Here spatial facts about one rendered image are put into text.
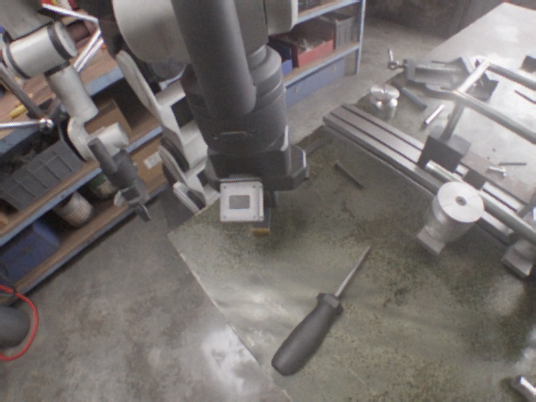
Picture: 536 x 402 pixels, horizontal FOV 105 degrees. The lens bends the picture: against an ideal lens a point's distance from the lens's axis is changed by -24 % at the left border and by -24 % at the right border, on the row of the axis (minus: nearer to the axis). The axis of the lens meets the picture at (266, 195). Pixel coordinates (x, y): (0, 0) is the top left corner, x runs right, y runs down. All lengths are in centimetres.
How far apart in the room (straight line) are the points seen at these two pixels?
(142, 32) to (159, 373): 129
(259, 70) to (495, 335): 36
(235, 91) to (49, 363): 169
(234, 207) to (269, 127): 9
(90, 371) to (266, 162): 143
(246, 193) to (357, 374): 22
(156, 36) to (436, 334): 38
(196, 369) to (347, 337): 102
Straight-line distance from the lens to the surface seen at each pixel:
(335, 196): 38
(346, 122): 46
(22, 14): 68
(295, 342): 28
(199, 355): 128
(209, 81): 17
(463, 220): 30
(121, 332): 148
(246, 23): 19
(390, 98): 49
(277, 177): 29
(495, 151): 47
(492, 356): 37
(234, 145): 23
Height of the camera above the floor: 119
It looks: 53 degrees down
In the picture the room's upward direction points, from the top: 13 degrees counter-clockwise
